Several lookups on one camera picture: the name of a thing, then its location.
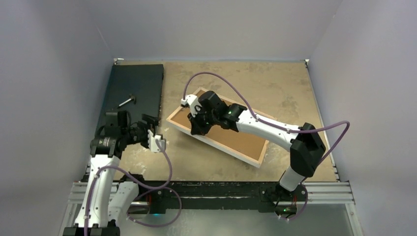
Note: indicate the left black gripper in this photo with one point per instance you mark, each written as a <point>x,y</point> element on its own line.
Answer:
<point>151,123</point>

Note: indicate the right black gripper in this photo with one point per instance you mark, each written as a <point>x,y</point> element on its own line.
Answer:
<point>194,121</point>

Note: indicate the wooden picture frame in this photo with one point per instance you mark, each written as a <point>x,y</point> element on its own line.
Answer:
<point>224,150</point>

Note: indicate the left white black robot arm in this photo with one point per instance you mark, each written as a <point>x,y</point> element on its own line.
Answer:
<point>98,216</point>

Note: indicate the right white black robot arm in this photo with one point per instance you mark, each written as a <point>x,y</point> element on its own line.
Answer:
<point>305,146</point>

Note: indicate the small black metal hammer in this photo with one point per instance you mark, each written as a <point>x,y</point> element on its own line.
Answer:
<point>131,99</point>

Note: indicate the black flat box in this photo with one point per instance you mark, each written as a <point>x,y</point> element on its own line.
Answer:
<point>144,82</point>

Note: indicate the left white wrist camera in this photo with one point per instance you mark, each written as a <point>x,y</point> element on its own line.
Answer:
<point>156,143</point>

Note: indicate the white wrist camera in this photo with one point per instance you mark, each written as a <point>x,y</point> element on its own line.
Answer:
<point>191,101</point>
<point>156,143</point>

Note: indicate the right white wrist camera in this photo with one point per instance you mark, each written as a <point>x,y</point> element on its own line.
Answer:
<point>191,101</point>

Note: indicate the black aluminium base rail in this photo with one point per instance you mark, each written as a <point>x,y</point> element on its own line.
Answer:
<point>264,196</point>

